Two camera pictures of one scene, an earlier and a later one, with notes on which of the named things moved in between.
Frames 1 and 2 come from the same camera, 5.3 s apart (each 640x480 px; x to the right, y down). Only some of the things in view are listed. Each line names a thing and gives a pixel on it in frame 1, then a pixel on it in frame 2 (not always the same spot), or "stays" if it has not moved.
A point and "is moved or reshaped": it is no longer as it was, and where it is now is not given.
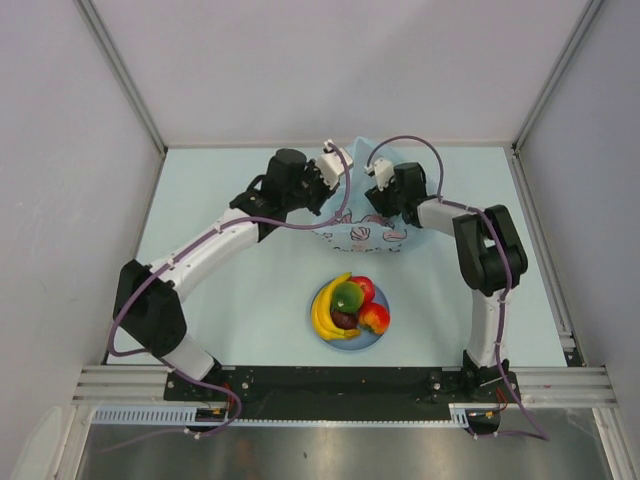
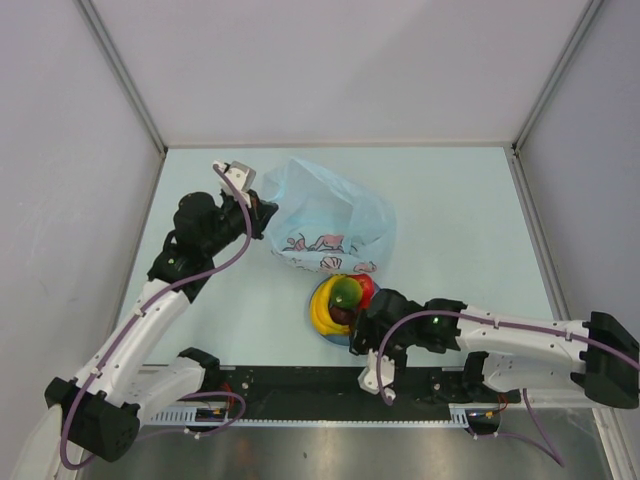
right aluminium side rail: x=562 y=318 stays
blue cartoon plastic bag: x=356 y=225 is moved or reshaped
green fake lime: x=347 y=297 stays
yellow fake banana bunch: x=321 y=312 stays
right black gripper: x=378 y=198 → x=369 y=326
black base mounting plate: x=338 y=392 stays
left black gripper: x=325 y=193 → x=262 y=211
